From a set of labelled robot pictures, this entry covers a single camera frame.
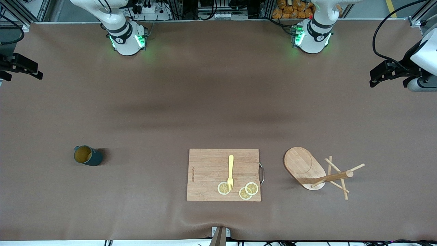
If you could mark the teal mug yellow inside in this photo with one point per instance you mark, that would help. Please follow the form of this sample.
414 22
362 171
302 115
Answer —
94 158

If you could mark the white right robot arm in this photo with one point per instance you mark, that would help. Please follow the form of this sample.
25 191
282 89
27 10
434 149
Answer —
126 46

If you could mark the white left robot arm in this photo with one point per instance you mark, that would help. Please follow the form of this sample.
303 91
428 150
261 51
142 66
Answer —
310 46

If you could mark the wooden mug tree rack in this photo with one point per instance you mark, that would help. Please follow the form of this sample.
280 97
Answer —
300 164

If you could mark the orange packets pile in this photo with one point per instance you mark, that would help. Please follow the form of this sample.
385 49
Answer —
293 10

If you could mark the brown table mat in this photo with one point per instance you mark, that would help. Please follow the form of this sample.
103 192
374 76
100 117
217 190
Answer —
136 119

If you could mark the white power strip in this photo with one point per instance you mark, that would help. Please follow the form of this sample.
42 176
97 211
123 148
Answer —
150 10

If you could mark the lemon slice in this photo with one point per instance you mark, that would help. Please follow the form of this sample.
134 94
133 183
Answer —
252 188
243 195
222 189

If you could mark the yellow plastic fork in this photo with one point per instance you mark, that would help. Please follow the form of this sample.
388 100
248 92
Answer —
231 164

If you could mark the bamboo cutting board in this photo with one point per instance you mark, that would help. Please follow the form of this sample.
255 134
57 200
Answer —
208 171

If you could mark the aluminium frame profile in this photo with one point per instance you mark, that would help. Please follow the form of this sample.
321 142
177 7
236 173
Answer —
414 21
26 27

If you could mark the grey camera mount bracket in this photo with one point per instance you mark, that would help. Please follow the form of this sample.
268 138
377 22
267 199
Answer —
223 232

